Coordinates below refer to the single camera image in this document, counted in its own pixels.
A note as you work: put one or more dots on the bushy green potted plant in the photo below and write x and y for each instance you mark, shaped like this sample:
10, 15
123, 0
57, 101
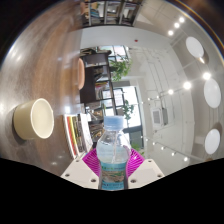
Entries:
120, 68

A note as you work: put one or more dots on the tall bookshelf with books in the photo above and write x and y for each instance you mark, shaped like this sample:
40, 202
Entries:
106, 11

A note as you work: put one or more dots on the ceiling air conditioner unit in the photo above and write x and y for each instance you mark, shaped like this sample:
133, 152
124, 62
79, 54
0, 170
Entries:
159, 116

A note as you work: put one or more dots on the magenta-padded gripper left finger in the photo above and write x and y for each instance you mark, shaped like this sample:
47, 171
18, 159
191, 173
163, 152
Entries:
78, 173

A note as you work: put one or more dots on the small track spotlights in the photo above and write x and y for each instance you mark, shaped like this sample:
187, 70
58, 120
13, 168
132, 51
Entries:
187, 85

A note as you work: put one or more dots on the stack of books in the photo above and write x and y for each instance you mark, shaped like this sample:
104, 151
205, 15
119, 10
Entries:
78, 133

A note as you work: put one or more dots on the cream paper cup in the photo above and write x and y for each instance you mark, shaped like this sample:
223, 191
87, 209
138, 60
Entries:
35, 120

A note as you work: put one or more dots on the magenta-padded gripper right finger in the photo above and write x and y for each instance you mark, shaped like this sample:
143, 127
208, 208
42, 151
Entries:
146, 171

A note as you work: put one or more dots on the dark low shelf unit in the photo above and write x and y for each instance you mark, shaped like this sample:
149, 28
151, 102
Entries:
93, 80

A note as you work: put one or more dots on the wide green potted plant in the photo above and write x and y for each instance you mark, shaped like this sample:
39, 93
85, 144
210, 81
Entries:
137, 148

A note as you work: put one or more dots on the small green potted plant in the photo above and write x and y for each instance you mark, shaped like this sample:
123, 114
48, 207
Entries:
128, 110

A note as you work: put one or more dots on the clear blue-capped water bottle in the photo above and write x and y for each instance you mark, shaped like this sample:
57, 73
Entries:
113, 160

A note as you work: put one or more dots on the round white ceiling lights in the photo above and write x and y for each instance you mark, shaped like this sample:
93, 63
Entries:
212, 93

